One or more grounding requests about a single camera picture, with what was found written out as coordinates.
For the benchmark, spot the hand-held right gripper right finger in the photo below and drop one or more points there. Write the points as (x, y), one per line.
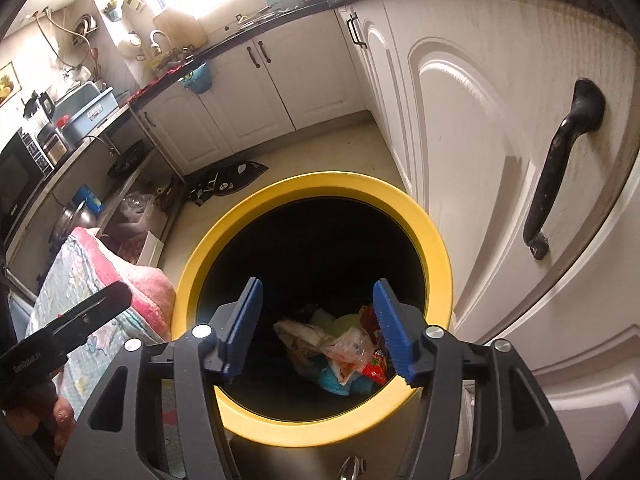
(392, 330)

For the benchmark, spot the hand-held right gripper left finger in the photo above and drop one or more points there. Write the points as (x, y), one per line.
(245, 320)

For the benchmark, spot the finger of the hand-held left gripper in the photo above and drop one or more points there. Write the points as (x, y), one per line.
(100, 305)

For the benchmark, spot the yellow-rimmed trash bin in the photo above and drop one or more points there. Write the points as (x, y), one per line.
(310, 182)

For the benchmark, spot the person's left hand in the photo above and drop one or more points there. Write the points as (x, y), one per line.
(60, 415)

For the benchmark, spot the pink floral blanket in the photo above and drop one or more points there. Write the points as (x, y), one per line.
(100, 270)

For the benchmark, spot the red snack packet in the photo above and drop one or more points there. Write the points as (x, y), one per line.
(375, 370)

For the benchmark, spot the clear crumpled plastic bag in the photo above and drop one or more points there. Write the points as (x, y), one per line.
(350, 347)

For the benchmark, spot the white printed plastic bag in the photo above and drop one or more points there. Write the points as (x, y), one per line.
(300, 335)

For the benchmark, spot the white box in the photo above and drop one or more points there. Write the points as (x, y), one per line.
(149, 250)

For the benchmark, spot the blue crumpled wrapper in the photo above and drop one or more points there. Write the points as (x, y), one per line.
(332, 379)

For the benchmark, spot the steel cooking pot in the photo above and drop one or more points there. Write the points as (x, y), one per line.
(75, 220)

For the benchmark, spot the clear plastic container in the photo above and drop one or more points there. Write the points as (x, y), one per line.
(135, 215)

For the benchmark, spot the blue packet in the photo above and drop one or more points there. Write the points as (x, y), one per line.
(89, 199)

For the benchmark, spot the dark floor mat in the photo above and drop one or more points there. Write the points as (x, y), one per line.
(225, 182)

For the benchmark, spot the black microwave oven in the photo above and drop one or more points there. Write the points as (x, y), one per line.
(20, 185)

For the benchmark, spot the black wok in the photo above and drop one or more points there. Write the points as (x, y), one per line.
(127, 160)

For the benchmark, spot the metal canister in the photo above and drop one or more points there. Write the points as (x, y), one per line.
(54, 146)

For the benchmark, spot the grey-blue plastic dish box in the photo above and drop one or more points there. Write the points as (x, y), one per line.
(85, 110)

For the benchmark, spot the white arched-door cabinet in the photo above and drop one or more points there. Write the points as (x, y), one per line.
(475, 135)

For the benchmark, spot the red patterned cloth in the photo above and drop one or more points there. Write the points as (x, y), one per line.
(152, 87)

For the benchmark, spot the blue hanging basket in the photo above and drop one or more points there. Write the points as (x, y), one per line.
(196, 80)

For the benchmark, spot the white sink cabinet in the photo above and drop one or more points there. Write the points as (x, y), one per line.
(300, 75)

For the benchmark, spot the white teapot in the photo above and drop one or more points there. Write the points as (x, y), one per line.
(129, 46)

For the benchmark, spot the chrome faucet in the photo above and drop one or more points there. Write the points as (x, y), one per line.
(156, 40)

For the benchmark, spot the hanging metal strainer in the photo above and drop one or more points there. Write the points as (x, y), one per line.
(85, 30)

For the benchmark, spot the wooden cutting board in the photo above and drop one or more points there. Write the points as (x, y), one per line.
(177, 30)

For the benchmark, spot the framed fruit wall picture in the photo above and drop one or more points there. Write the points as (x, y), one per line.
(7, 85)

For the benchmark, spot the green wall-mounted holder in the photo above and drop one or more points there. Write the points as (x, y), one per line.
(120, 7)

